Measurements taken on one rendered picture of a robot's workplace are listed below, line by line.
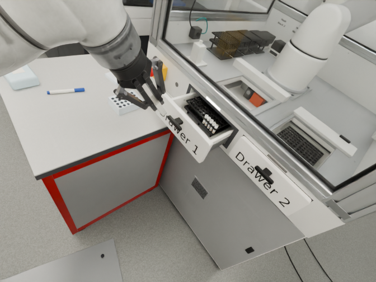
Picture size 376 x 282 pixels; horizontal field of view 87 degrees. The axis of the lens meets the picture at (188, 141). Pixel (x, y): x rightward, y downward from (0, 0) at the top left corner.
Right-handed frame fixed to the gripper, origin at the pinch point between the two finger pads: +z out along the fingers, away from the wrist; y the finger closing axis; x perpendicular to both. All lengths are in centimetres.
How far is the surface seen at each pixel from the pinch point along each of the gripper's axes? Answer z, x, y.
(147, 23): 38, 80, 34
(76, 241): 65, 12, -83
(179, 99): 21.9, 11.4, 9.9
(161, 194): 98, 9, -35
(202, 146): 16.1, -12.2, 3.0
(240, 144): 23.4, -18.5, 14.2
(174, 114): 15.6, 3.9, 3.6
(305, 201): 22, -45, 15
